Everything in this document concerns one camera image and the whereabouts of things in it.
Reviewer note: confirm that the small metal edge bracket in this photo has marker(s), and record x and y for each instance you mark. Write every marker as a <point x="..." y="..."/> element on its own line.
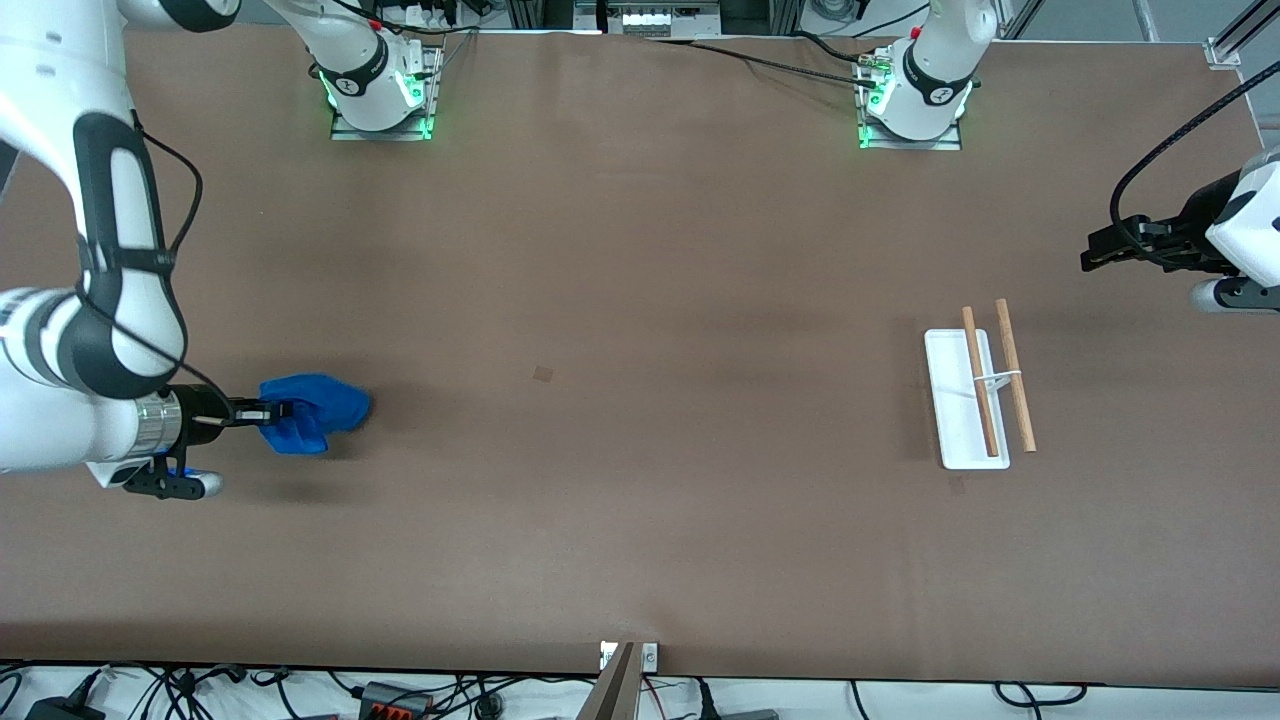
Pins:
<point x="650" y="657"/>

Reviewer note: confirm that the black power adapter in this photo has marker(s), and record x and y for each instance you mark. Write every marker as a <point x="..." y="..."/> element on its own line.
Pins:
<point x="65" y="710"/>

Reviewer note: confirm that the white rack with wooden rods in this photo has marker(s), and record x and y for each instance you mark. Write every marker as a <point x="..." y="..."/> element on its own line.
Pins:
<point x="955" y="400"/>

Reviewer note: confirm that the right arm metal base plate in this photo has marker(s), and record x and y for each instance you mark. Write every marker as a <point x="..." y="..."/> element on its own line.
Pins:
<point x="432" y="90"/>

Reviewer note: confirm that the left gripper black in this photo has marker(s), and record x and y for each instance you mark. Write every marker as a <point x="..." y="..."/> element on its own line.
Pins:
<point x="1192" y="232"/>

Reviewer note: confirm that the metal table corner bracket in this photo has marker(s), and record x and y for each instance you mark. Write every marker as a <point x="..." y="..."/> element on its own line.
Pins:
<point x="1223" y="55"/>

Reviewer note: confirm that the aluminium frame strut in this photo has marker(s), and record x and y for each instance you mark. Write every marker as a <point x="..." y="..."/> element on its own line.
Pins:
<point x="1250" y="22"/>

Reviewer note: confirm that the grey control device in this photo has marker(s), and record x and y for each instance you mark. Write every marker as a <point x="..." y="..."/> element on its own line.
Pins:
<point x="650" y="18"/>

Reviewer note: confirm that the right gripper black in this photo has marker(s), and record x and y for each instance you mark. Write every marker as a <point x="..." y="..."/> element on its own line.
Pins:
<point x="203" y="410"/>

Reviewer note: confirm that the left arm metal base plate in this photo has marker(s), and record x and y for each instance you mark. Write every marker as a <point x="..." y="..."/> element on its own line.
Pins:
<point x="940" y="145"/>

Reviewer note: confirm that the right white Franka arm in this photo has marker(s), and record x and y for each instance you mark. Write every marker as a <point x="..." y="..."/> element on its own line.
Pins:
<point x="50" y="100"/>

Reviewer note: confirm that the left white Franka arm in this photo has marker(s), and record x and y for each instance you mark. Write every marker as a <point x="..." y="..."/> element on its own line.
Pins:
<point x="935" y="70"/>

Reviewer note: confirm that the black orange connector box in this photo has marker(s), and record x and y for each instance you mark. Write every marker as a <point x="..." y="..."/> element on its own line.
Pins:
<point x="395" y="702"/>

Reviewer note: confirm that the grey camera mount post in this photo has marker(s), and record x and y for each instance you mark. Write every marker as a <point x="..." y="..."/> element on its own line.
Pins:
<point x="612" y="695"/>

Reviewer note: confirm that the blue microfibre towel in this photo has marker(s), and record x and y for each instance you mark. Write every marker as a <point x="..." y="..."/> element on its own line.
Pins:
<point x="320" y="410"/>

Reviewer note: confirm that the white power strip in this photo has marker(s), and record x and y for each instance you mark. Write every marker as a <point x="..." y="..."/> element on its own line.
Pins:
<point x="432" y="12"/>

